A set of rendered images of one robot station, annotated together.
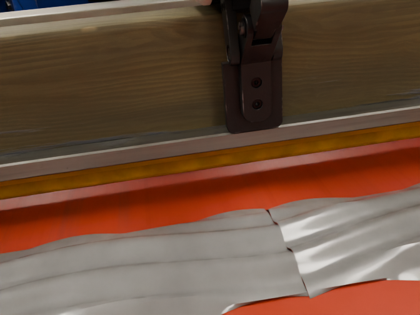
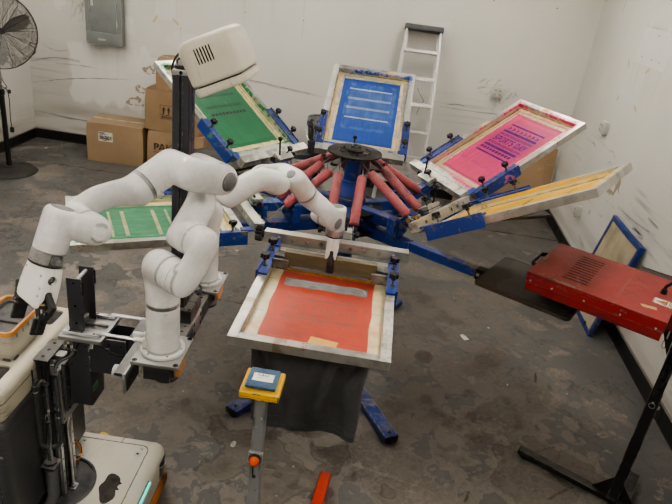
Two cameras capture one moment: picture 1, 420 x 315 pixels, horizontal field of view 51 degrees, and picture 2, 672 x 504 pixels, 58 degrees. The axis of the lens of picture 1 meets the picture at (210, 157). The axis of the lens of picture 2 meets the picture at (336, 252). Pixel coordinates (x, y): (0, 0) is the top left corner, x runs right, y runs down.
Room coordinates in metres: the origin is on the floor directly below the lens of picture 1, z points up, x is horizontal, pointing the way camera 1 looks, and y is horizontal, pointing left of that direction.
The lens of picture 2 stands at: (-2.10, -0.46, 2.22)
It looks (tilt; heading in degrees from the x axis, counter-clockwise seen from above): 25 degrees down; 10
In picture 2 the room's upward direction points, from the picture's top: 8 degrees clockwise
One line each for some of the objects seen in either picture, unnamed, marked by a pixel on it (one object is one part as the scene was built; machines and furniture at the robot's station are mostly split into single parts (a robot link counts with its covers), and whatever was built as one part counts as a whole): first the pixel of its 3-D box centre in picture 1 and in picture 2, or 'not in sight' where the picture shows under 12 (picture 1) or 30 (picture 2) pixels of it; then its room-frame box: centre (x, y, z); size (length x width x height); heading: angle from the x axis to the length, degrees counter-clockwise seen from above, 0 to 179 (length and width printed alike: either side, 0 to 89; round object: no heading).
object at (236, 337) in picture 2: not in sight; (322, 299); (0.04, -0.05, 0.97); 0.79 x 0.58 x 0.04; 7
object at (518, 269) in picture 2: not in sight; (450, 260); (0.83, -0.54, 0.91); 1.34 x 0.40 x 0.08; 67
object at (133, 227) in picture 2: not in sight; (184, 201); (0.54, 0.80, 1.05); 1.08 x 0.61 x 0.23; 127
